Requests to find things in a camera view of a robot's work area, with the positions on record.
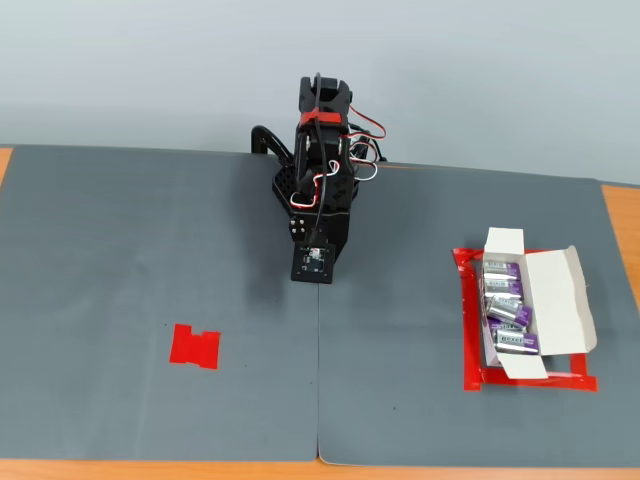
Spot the red tape band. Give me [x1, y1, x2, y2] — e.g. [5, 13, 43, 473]
[299, 111, 344, 127]

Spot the black wrist camera board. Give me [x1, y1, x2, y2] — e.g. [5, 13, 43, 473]
[290, 242, 336, 286]

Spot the red tape frame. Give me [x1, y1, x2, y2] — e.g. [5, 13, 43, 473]
[451, 245, 600, 394]

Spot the red white servo cable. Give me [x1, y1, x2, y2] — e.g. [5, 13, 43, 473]
[344, 105, 388, 182]

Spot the grey table mat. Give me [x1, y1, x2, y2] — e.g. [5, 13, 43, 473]
[0, 144, 322, 464]
[316, 160, 640, 472]

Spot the red tape patch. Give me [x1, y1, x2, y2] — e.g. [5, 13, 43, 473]
[168, 322, 222, 372]

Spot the black camera cable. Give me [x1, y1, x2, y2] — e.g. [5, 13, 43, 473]
[309, 73, 337, 249]

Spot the white servo cable loop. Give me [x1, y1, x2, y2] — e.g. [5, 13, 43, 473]
[289, 171, 344, 210]

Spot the black table clamp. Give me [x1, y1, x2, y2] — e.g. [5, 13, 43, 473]
[250, 125, 294, 171]

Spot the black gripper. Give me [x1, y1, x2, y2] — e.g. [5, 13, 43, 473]
[286, 212, 352, 264]

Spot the white cardboard box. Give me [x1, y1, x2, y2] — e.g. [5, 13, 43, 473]
[480, 227, 599, 382]

